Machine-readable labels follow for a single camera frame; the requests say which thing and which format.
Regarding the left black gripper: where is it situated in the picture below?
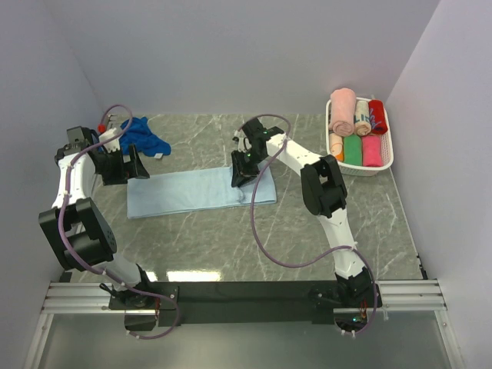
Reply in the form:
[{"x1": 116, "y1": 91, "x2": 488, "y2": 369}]
[{"x1": 95, "y1": 144, "x2": 149, "y2": 186}]

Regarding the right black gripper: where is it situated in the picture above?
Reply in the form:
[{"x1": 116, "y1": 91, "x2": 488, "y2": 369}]
[{"x1": 231, "y1": 149, "x2": 266, "y2": 189}]

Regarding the light blue towel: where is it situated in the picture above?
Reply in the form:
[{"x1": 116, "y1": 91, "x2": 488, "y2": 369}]
[{"x1": 127, "y1": 167, "x2": 254, "y2": 219}]

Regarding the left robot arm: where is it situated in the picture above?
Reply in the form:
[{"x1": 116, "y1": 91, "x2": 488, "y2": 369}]
[{"x1": 38, "y1": 126, "x2": 156, "y2": 309}]

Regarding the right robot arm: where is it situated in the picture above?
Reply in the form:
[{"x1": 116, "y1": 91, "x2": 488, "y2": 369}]
[{"x1": 231, "y1": 116, "x2": 378, "y2": 308}]

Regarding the dark blue crumpled towel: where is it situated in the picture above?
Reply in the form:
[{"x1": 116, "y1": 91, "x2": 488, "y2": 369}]
[{"x1": 104, "y1": 117, "x2": 171, "y2": 158}]

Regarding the cream orange rolled towel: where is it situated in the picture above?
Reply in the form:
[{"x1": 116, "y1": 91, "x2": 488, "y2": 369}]
[{"x1": 328, "y1": 132, "x2": 344, "y2": 162}]

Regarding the green rolled towel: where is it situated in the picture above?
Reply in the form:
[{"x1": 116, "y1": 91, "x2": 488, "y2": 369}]
[{"x1": 343, "y1": 135, "x2": 363, "y2": 166}]

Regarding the pink rolled towel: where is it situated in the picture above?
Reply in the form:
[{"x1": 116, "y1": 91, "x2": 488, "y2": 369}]
[{"x1": 329, "y1": 88, "x2": 357, "y2": 137}]

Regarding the beige rolled towel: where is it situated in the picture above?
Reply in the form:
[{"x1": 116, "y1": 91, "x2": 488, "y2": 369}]
[{"x1": 354, "y1": 100, "x2": 372, "y2": 137}]

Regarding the magenta rolled towel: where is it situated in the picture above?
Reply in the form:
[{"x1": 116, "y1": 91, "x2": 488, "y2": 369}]
[{"x1": 362, "y1": 135, "x2": 383, "y2": 167}]

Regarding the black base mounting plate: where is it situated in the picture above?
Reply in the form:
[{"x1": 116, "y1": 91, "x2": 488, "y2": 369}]
[{"x1": 108, "y1": 280, "x2": 384, "y2": 332}]

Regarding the red rolled towel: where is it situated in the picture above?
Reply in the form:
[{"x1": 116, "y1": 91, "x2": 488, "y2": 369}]
[{"x1": 368, "y1": 99, "x2": 388, "y2": 135}]

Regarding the white plastic basket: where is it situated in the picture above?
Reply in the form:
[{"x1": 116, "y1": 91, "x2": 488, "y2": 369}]
[{"x1": 324, "y1": 95, "x2": 395, "y2": 177}]

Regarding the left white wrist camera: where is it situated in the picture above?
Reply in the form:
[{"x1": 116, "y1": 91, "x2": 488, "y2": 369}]
[{"x1": 98, "y1": 124, "x2": 122, "y2": 153}]

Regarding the aluminium rail frame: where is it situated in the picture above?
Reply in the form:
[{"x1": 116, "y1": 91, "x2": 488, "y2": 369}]
[{"x1": 24, "y1": 280, "x2": 465, "y2": 368}]

